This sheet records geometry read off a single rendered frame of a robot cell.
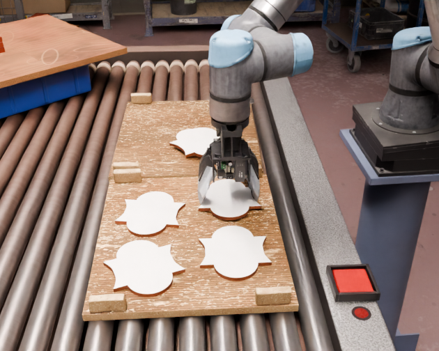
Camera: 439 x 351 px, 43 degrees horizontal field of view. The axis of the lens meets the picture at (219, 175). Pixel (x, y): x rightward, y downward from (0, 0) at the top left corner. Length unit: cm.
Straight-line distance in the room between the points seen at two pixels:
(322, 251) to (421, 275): 147
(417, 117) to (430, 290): 116
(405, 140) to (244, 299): 65
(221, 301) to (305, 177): 46
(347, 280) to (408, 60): 60
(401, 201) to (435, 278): 102
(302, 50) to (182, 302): 48
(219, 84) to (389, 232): 80
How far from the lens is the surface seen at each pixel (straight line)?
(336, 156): 328
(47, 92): 168
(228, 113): 99
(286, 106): 164
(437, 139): 143
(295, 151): 140
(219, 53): 95
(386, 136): 142
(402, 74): 142
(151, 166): 129
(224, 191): 117
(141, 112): 156
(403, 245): 164
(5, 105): 165
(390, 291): 175
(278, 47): 100
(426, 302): 241
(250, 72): 97
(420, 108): 144
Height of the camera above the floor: 159
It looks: 32 degrees down
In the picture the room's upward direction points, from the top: straight up
